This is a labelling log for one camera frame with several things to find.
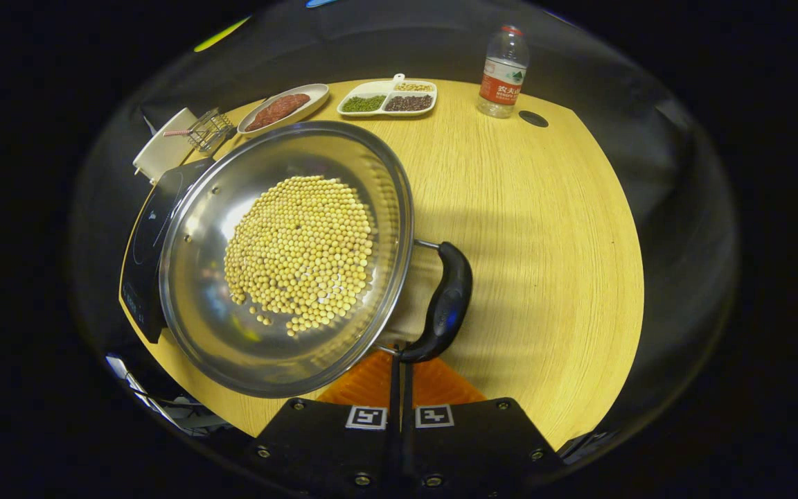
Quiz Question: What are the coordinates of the white box appliance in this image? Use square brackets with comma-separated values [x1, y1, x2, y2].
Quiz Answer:
[133, 107, 199, 184]

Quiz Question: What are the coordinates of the wire basket striped handle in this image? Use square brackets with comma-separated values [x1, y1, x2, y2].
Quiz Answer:
[163, 107, 237, 153]

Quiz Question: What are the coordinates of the pile of soybeans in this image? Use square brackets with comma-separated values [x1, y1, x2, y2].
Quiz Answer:
[224, 175, 377, 338]

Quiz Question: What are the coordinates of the dark red beans portion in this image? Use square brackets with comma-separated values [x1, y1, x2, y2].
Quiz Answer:
[385, 95, 434, 112]

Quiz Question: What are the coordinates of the large red raw meat slice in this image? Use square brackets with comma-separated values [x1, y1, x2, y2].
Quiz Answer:
[267, 94, 311, 124]

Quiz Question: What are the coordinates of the stainless steel pot black handle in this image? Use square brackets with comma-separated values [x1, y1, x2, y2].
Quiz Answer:
[160, 121, 474, 399]

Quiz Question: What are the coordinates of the white oval plate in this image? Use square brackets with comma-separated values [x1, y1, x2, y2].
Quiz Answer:
[238, 83, 330, 137]

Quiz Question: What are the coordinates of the white divided dish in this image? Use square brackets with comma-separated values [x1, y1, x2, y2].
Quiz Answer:
[337, 73, 438, 117]

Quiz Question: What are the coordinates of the grey metal frame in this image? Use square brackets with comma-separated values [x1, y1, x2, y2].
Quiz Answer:
[105, 352, 233, 436]

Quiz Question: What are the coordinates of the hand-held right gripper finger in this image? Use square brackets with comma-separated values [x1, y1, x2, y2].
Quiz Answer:
[402, 355, 566, 497]
[243, 345, 401, 497]

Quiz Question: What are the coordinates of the small red raw meat slice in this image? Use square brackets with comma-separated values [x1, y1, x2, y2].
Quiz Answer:
[245, 107, 278, 132]

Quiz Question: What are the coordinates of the clear water bottle red label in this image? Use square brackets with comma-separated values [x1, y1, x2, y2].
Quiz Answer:
[477, 26, 530, 119]

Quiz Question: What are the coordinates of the black induction cooktop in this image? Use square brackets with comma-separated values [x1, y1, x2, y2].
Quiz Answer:
[120, 158, 216, 344]

